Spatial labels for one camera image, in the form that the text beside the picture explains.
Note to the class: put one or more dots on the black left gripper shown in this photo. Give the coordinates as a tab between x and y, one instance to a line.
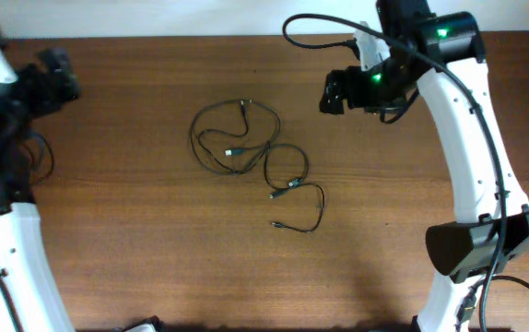
55	74

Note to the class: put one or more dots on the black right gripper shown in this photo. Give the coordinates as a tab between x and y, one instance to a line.
343	88

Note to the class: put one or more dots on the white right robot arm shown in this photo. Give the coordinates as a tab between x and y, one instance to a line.
442	59

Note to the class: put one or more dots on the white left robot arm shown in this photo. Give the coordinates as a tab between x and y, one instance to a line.
29	298

